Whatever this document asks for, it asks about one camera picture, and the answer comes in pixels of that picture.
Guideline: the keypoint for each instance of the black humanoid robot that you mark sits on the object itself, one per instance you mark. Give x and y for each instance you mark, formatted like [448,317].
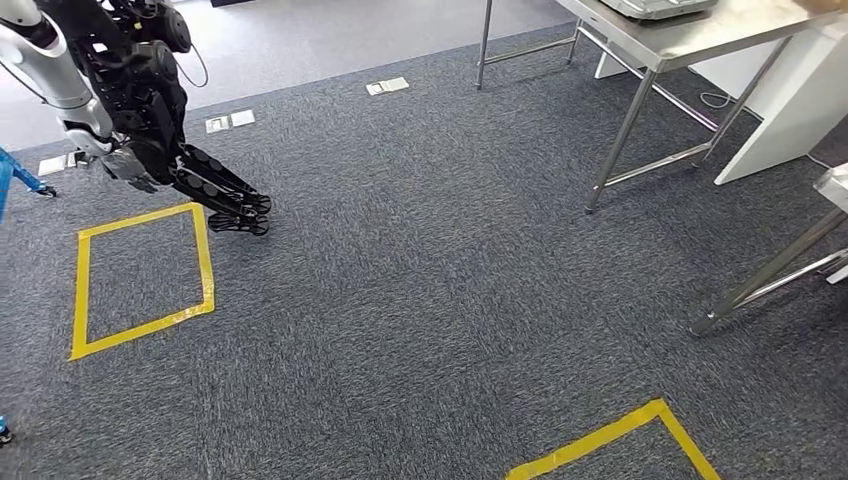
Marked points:
[139,99]

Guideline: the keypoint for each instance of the yellow floor tape square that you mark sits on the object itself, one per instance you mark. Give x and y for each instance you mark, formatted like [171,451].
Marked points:
[83,298]
[596,440]

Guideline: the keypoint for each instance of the grey metal panel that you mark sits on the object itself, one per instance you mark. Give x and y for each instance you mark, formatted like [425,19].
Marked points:
[656,6]

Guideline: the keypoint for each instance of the floor socket plate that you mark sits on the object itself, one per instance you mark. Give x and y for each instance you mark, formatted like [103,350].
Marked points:
[387,86]
[216,124]
[53,164]
[242,118]

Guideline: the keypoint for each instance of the stainless steel table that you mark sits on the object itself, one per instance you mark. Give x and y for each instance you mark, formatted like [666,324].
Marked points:
[696,33]

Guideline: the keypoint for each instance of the white table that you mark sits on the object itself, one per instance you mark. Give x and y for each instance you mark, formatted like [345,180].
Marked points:
[795,112]

